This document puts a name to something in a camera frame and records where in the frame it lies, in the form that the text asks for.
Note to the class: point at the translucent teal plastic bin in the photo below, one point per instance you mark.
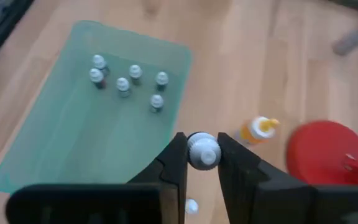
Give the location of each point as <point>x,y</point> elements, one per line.
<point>73,140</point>

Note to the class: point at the large yellow food coloring bottle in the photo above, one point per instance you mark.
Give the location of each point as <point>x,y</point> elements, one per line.
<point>256,130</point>

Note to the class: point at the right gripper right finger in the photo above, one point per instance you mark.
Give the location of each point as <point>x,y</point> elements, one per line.
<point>241,177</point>

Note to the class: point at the black table edge frame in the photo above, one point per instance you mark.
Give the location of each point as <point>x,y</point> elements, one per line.
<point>6,31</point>

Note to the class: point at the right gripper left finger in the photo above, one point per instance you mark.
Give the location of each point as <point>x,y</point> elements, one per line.
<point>172,174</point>

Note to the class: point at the small white-capped dropper bottle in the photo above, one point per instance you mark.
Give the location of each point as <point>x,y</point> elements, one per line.
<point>204,151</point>
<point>156,101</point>
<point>162,78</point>
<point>99,61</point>
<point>123,84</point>

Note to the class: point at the small dropper bottle green label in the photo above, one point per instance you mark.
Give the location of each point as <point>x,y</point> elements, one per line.
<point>135,71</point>

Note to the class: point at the small dropper bottle red label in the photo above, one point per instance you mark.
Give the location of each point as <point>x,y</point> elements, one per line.
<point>96,76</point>

